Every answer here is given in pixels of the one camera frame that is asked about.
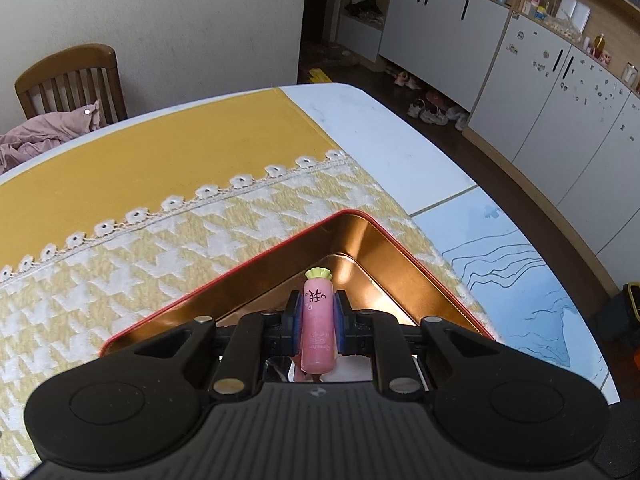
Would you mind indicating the yellow liquid bottle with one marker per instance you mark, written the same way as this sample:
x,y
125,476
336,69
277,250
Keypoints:
x,y
599,46

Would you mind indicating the low white cabinet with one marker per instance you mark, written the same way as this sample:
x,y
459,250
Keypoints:
x,y
440,25

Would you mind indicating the pair of white sneakers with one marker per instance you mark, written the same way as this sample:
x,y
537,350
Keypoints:
x,y
427,112

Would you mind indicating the light blue printed table mat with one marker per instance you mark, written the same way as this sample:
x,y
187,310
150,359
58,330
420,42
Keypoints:
x,y
505,270

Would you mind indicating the small white bench shelf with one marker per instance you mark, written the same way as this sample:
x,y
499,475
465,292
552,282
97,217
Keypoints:
x,y
357,30

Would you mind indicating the tall white sticker-covered cabinet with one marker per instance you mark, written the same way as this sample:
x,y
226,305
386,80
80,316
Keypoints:
x,y
560,120

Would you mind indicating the wooden chair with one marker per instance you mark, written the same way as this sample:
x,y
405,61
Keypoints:
x,y
70,72

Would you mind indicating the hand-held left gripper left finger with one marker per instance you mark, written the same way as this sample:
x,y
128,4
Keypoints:
x,y
295,322

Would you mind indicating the pink crumpled cloth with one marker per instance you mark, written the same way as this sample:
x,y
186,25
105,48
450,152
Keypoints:
x,y
45,132

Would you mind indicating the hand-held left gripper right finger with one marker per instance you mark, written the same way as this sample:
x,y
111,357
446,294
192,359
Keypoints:
x,y
340,321

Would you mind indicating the pair of pink shoes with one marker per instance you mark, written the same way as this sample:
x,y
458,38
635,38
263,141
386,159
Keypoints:
x,y
407,81

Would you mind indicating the red metal tin box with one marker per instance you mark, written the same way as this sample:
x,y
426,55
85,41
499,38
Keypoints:
x,y
280,260

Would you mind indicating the yellow lace-trimmed houndstooth tablecloth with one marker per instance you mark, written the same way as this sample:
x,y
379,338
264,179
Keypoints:
x,y
165,160

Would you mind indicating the black and yellow bag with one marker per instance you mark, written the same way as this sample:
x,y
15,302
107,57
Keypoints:
x,y
620,315

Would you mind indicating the white square containers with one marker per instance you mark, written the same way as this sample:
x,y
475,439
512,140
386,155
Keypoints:
x,y
574,12

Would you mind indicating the pink carrot-shaped tube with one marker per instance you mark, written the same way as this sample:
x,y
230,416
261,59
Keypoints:
x,y
316,310

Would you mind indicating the small white bottle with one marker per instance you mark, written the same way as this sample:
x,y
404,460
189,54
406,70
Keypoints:
x,y
537,0

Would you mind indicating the yellow object on floor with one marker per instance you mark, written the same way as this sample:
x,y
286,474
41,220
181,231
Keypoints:
x,y
318,75

